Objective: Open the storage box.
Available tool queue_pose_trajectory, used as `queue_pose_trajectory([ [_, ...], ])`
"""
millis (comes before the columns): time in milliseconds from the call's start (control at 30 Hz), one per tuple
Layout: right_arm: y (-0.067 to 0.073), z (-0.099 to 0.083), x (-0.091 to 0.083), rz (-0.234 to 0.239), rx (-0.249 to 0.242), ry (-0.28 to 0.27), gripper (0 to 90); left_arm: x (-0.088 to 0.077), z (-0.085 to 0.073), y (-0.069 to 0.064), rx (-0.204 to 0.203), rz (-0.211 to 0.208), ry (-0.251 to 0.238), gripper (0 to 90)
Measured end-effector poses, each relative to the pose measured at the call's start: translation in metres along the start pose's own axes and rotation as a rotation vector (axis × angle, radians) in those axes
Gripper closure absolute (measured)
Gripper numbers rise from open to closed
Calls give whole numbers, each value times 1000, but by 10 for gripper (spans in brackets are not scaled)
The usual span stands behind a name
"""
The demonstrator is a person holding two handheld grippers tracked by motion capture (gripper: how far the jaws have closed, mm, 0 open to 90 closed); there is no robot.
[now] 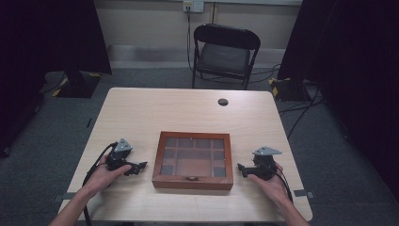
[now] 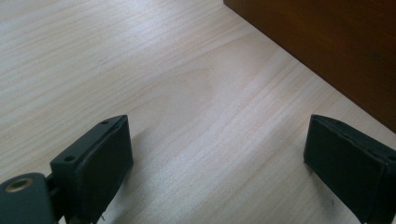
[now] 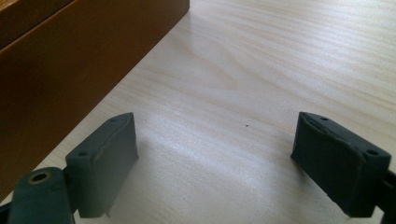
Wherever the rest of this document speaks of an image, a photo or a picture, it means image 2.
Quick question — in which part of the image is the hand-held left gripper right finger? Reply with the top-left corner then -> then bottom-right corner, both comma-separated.
303,114 -> 396,224

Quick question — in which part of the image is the dark brown wooden board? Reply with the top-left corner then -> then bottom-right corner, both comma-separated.
222,0 -> 396,134

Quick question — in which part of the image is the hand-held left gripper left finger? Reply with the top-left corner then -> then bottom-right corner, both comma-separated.
49,114 -> 134,224

